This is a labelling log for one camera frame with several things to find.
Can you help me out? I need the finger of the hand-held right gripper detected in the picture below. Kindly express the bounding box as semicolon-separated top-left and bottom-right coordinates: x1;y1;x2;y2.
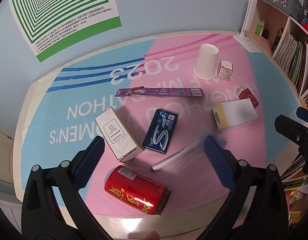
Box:
296;106;308;127
274;115;308;175

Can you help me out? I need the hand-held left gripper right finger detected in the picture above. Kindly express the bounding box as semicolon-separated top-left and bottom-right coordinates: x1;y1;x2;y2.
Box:
194;135;290;240

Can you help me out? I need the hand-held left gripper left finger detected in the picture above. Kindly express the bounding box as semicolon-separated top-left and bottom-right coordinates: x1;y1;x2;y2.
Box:
22;135;112;240

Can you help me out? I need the white marker pen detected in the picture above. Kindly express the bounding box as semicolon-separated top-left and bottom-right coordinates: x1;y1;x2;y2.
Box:
151;140;207;172

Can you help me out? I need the red drink can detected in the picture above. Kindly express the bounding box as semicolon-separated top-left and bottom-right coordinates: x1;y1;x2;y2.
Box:
104;165;172;216

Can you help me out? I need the white and yellow box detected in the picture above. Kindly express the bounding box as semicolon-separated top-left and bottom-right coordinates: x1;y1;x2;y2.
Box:
210;98;259;130

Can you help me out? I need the dark red small box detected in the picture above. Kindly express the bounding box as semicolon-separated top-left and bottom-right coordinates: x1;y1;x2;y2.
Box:
237;86;260;109

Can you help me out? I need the cream tall carton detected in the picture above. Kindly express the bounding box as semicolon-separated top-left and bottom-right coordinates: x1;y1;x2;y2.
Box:
95;106;145;162

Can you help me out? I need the stack of books under shelf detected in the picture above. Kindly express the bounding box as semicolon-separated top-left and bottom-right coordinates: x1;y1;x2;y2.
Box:
279;152;308;189

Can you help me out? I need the row of thin books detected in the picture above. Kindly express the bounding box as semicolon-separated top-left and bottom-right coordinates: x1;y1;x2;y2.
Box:
272;32;308;90

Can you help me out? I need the dark blue flat tin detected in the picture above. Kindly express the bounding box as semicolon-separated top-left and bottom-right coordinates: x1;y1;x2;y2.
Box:
142;109;179;155

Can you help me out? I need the pink and blue printed mat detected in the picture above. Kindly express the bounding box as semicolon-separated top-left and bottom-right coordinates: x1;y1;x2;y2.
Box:
12;31;303;218

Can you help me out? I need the purple flat package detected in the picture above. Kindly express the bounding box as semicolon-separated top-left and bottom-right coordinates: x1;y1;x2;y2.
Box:
115;86;205;98

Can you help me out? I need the small white red-print box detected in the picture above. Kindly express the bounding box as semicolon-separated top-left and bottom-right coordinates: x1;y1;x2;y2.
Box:
216;59;234;81

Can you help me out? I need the green small bottle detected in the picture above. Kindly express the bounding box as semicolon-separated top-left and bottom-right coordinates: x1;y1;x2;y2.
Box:
255;20;266;37

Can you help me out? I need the white paper cup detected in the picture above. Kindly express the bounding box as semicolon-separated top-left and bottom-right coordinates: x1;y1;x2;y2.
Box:
193;43;219;80

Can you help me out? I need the white cubby shelf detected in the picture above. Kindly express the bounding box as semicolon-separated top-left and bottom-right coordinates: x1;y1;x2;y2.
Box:
252;0;308;100

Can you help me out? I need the white desk lamp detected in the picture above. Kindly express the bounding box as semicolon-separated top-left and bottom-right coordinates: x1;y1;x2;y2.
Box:
232;0;262;53

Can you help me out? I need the green striped wall poster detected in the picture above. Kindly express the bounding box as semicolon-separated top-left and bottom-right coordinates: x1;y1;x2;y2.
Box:
7;0;119;63

